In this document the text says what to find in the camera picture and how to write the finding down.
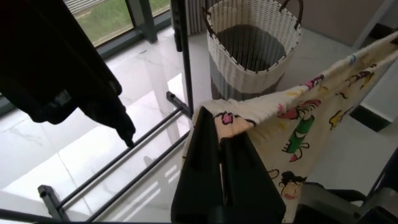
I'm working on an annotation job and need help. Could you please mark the black garment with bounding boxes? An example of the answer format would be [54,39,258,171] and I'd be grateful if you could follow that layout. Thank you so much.
[0,0,137,149]

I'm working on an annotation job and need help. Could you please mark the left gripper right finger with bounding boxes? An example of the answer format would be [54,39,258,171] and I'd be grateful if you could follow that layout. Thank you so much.
[219,132,287,222]

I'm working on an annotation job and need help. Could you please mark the white laundry basket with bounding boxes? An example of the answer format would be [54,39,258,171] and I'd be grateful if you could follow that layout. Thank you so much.
[201,0,304,101]

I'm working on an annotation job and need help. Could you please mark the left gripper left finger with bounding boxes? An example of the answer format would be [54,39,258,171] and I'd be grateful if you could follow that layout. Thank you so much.
[170,106,224,222]

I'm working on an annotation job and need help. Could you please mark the cream printed garment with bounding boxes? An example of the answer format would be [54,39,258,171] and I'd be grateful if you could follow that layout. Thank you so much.
[182,30,398,223]

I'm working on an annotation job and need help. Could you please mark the window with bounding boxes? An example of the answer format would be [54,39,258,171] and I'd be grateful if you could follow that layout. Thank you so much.
[0,0,172,118]

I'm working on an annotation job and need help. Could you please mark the beige curtain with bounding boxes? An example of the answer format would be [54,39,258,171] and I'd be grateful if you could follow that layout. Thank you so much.
[185,0,218,35]

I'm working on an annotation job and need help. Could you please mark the black clothes rack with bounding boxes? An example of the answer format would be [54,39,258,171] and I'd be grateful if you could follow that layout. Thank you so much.
[0,0,195,223]

